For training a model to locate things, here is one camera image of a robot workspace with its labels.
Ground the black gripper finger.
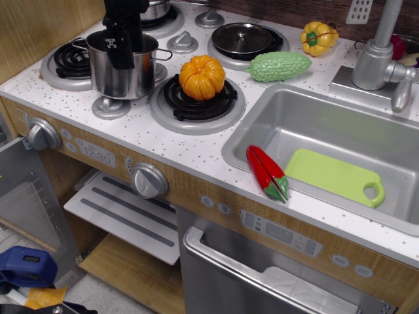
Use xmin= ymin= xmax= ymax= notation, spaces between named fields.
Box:
xmin=122 ymin=31 xmax=143 ymax=68
xmin=106 ymin=36 xmax=126 ymax=69

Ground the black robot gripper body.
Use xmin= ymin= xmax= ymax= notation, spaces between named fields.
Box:
xmin=102 ymin=0 xmax=149 ymax=37

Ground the tall steel pot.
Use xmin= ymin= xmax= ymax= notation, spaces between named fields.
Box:
xmin=86 ymin=31 xmax=161 ymax=99

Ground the steel pot lid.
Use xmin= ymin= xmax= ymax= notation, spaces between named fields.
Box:
xmin=211 ymin=23 xmax=273 ymax=54

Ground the back left burner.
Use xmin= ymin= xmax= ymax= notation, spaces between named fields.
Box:
xmin=141 ymin=5 xmax=185 ymax=39

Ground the small steel saucepan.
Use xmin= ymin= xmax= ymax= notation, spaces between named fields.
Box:
xmin=140 ymin=0 xmax=210 ymax=22

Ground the silver stovetop knob middle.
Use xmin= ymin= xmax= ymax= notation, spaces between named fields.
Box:
xmin=155 ymin=63 xmax=168 ymax=83

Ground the silver stovetop knob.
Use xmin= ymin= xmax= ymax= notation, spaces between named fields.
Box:
xmin=167 ymin=31 xmax=199 ymax=54
xmin=92 ymin=96 xmax=131 ymax=120
xmin=195 ymin=9 xmax=225 ymax=29
xmin=155 ymin=63 xmax=168 ymax=83

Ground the front left black burner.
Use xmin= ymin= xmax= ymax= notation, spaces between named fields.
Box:
xmin=41 ymin=37 xmax=92 ymax=92

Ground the black burner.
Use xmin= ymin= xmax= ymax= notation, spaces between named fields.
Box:
xmin=150 ymin=75 xmax=246 ymax=135
xmin=41 ymin=37 xmax=92 ymax=92

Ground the silver stovetop knob upper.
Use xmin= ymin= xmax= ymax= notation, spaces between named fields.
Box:
xmin=167 ymin=31 xmax=199 ymax=54

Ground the silver stovetop knob front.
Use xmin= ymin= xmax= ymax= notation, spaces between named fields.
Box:
xmin=92 ymin=96 xmax=131 ymax=120

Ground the orange toy pumpkin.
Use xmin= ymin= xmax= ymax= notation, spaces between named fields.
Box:
xmin=178 ymin=55 xmax=226 ymax=101

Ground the silver stovetop knob back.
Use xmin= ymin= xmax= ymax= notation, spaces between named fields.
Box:
xmin=195 ymin=9 xmax=225 ymax=29

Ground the front right black burner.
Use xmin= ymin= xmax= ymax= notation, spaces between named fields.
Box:
xmin=150 ymin=75 xmax=246 ymax=135

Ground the oven clock display panel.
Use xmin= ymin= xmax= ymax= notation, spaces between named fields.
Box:
xmin=76 ymin=138 xmax=117 ymax=168

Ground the left silver oven dial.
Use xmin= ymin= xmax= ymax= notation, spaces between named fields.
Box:
xmin=27 ymin=117 xmax=62 ymax=150

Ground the silver oven dial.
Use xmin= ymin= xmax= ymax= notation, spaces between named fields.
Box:
xmin=27 ymin=117 xmax=62 ymax=150
xmin=132 ymin=162 xmax=169 ymax=199

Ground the right silver oven dial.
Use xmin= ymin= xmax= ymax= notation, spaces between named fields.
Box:
xmin=132 ymin=162 xmax=169 ymax=199

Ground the green toy bitter gourd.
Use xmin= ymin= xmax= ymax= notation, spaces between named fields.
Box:
xmin=244 ymin=52 xmax=312 ymax=82

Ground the back right burner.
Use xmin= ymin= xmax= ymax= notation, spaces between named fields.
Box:
xmin=207 ymin=26 xmax=290 ymax=71

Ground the white oven rack shelf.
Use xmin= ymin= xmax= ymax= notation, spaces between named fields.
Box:
xmin=64 ymin=171 xmax=179 ymax=266

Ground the grey toy sink basin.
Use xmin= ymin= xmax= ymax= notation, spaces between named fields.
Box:
xmin=222 ymin=84 xmax=418 ymax=236

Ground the open oven door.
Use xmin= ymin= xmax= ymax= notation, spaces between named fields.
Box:
xmin=1 ymin=137 xmax=79 ymax=283

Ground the yellow toy bell pepper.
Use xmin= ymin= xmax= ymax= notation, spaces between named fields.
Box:
xmin=300 ymin=21 xmax=339 ymax=57

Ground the red toy chili pepper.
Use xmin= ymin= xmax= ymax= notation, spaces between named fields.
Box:
xmin=246 ymin=145 xmax=289 ymax=203

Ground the green cutting board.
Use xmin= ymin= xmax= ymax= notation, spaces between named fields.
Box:
xmin=285 ymin=148 xmax=386 ymax=208

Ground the white perforated spatula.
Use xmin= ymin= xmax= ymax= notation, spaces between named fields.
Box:
xmin=346 ymin=0 xmax=373 ymax=25

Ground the blue clamp tool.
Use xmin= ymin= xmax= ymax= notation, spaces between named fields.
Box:
xmin=1 ymin=246 xmax=58 ymax=293

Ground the silver toy faucet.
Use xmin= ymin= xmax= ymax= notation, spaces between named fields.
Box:
xmin=329 ymin=1 xmax=418 ymax=113

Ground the silver dishwasher door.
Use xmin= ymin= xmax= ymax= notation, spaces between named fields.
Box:
xmin=176 ymin=208 xmax=397 ymax=313

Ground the yellow cloth scrap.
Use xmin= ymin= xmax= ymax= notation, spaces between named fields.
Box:
xmin=24 ymin=287 xmax=67 ymax=310

